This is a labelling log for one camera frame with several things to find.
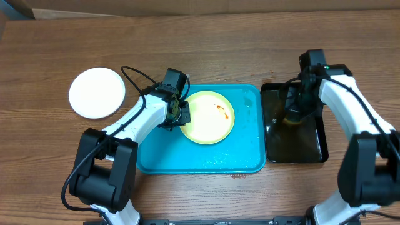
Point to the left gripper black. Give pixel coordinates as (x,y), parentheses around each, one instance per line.
(186,119)

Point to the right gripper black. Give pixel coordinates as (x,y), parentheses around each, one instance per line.
(294,110)

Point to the green yellow sponge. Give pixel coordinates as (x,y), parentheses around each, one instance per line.
(291,121)

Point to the yellow plate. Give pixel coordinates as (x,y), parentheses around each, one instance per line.
(212,118)

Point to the white plate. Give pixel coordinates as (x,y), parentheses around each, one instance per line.
(97,93)

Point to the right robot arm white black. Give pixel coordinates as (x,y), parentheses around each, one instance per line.
(368,178)

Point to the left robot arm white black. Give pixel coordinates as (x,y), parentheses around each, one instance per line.
(105,166)

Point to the teal plastic tray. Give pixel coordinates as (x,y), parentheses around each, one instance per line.
(242,151)

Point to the black water tray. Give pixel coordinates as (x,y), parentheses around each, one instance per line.
(286,142)

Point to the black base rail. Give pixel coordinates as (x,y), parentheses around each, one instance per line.
(280,220)

